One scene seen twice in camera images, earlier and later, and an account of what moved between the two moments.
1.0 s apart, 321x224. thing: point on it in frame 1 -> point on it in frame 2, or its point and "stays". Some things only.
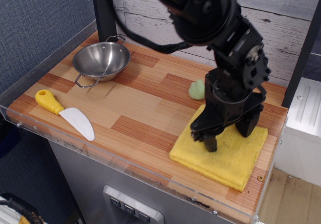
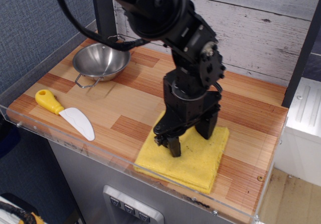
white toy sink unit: x=299 y=154 stays
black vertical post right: x=305 y=56 stays
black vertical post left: x=104 y=8 stays
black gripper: x=226 y=103 -> x=180 y=114
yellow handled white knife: x=44 y=98 stays
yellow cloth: x=232 y=163 -> x=197 y=166
